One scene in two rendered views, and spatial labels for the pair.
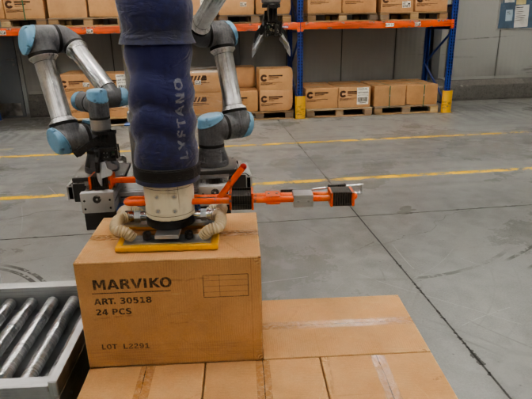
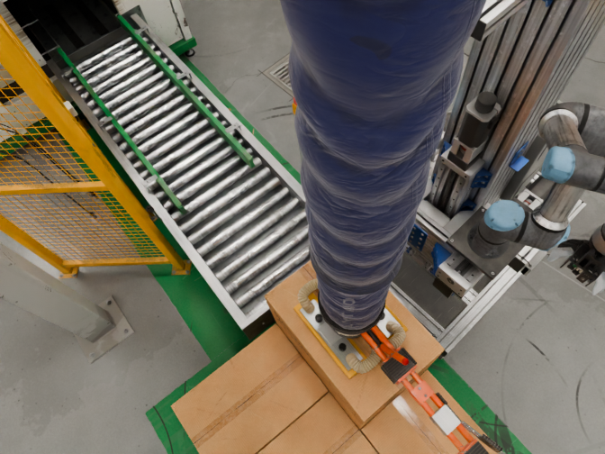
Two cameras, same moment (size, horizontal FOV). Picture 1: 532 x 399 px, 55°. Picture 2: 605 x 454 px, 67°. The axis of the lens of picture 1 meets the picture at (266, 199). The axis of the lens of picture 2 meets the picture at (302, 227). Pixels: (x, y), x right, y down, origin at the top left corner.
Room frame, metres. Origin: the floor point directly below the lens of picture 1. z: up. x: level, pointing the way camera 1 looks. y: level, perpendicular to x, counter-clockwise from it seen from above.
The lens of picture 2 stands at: (1.35, -0.03, 2.69)
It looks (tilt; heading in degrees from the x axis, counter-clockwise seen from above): 63 degrees down; 63
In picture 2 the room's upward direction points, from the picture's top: 9 degrees counter-clockwise
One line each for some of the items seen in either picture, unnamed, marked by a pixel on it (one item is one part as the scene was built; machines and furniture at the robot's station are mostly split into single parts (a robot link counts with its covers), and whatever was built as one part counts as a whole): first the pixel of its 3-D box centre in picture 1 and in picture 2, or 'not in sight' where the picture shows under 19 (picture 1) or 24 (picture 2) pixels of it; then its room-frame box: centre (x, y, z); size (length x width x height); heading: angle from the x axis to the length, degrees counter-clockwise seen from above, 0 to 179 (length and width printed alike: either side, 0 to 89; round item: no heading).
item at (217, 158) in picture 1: (211, 153); (491, 235); (2.28, 0.24, 1.09); 0.15 x 0.15 x 0.10
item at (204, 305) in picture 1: (178, 284); (349, 334); (1.68, 0.33, 0.74); 0.60 x 0.40 x 0.40; 93
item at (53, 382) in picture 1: (84, 326); (300, 284); (1.66, 0.70, 0.58); 0.70 x 0.03 x 0.06; 3
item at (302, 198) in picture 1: (302, 198); (445, 420); (1.70, -0.13, 1.07); 0.07 x 0.07 x 0.04; 2
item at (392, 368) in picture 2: (241, 198); (398, 366); (1.69, 0.09, 1.07); 0.10 x 0.08 x 0.06; 2
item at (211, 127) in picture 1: (212, 127); (502, 221); (2.28, 0.24, 1.20); 0.13 x 0.12 x 0.14; 123
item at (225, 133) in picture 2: not in sight; (184, 80); (1.86, 2.23, 0.60); 1.60 x 0.10 x 0.09; 93
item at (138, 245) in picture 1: (168, 238); (330, 333); (1.58, 0.33, 0.97); 0.34 x 0.10 x 0.05; 92
